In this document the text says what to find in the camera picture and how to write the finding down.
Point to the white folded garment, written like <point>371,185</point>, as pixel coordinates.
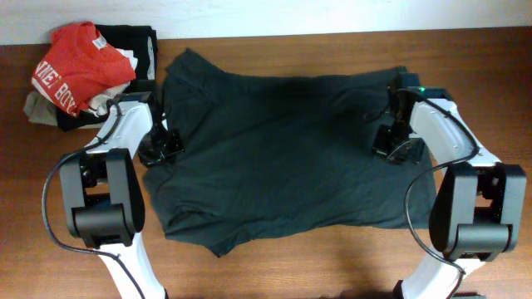
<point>98,104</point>

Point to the black folded garment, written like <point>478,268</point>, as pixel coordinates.
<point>142,41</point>

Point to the beige folded garment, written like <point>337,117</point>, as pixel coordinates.
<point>41,111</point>

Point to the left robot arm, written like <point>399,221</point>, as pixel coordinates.
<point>102,199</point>

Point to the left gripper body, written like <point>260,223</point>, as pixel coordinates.
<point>161,144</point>

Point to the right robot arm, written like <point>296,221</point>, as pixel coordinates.
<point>477,212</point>

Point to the dark green Nike t-shirt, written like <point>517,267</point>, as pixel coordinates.
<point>268,157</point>

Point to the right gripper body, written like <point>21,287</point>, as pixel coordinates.
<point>396,143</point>

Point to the red folded t-shirt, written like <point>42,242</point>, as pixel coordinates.
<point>79,65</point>

